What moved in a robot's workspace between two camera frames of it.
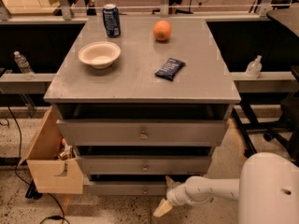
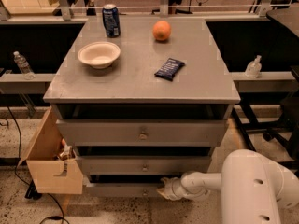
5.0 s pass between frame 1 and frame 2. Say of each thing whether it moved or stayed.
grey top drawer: stayed
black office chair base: stayed
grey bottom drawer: stayed
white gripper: moved
